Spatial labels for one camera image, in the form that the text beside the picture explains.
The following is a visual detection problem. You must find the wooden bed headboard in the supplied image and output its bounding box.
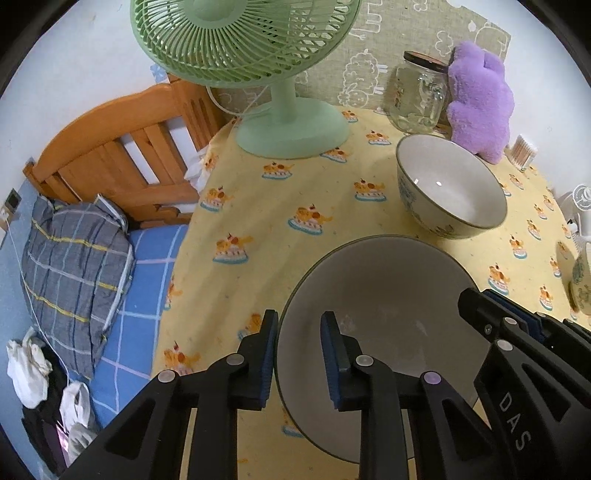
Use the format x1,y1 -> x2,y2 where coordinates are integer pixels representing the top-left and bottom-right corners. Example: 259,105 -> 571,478
23,76 -> 232,229

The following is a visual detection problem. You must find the glass jar with lid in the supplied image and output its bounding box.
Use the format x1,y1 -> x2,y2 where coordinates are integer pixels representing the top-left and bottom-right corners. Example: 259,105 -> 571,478
389,51 -> 450,134

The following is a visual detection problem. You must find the grey plaid pillow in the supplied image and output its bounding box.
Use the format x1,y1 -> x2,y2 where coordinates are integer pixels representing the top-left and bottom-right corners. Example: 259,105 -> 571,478
21,194 -> 136,381

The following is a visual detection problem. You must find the blue checked bed sheet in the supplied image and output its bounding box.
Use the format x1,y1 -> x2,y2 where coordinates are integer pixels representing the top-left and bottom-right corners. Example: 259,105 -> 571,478
90,224 -> 190,428

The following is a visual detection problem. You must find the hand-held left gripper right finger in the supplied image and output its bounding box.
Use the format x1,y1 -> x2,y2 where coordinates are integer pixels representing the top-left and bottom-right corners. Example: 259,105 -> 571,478
321,311 -> 509,480

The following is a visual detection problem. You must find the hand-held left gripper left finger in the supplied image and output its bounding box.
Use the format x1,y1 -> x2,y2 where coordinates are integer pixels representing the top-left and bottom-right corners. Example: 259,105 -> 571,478
60,309 -> 279,480

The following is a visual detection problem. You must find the yellow cake-print tablecloth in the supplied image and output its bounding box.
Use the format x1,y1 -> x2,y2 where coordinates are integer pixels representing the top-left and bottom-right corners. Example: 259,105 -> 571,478
150,105 -> 591,462

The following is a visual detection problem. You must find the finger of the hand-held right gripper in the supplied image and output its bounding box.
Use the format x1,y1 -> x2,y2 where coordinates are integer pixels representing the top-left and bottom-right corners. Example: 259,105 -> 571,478
459,288 -> 539,344
538,312 -> 591,347

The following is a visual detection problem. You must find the dark clothes pile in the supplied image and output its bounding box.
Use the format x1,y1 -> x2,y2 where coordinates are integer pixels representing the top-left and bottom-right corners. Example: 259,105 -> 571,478
22,360 -> 70,474

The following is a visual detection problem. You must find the grey bowl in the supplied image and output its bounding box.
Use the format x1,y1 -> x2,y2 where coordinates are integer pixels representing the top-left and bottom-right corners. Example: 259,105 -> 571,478
276,234 -> 478,464

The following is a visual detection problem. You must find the green patterned mat board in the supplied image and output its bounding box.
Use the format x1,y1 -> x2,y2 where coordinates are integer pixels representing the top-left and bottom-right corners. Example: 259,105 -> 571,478
210,0 -> 511,116

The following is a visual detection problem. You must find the white standing fan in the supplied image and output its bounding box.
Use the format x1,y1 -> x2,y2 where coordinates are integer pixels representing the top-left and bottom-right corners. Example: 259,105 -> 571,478
556,184 -> 591,241

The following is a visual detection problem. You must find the purple plush toy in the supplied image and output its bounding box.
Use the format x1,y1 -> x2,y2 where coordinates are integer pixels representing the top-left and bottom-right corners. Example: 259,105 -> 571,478
445,41 -> 515,165

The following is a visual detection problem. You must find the white crumpled cloth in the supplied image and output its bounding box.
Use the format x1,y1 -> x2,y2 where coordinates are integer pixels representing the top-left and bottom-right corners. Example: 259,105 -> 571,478
60,382 -> 100,462
7,328 -> 54,409

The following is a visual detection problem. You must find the green desk fan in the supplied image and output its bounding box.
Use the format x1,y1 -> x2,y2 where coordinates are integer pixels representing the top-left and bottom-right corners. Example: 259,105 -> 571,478
129,0 -> 362,158

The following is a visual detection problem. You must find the green fan cable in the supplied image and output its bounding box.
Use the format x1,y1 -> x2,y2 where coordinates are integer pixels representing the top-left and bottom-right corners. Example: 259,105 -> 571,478
205,84 -> 271,121

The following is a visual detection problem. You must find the cotton swab container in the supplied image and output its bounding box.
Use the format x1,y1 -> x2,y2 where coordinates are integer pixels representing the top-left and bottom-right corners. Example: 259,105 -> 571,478
510,135 -> 539,172

